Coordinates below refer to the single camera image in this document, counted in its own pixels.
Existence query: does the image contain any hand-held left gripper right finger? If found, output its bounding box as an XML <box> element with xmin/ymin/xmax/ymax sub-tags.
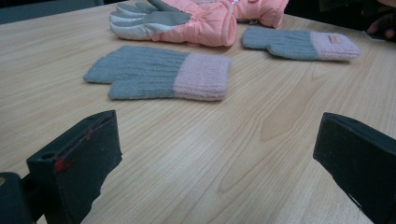
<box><xmin>312</xmin><ymin>112</ymin><xmax>396</xmax><ymax>224</ymax></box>

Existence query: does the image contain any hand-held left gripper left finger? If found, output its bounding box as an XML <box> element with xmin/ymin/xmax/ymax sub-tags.
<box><xmin>25</xmin><ymin>109</ymin><xmax>123</xmax><ymax>224</ymax></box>

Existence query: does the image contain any grey pink labelled knit glove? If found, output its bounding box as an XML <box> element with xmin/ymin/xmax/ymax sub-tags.
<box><xmin>241</xmin><ymin>25</ymin><xmax>361</xmax><ymax>62</ymax></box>

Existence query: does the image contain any pink ski glove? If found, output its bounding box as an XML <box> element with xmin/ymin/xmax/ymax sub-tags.
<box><xmin>108</xmin><ymin>0</ymin><xmax>238</xmax><ymax>48</ymax></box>
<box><xmin>232</xmin><ymin>0</ymin><xmax>290</xmax><ymax>29</ymax></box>

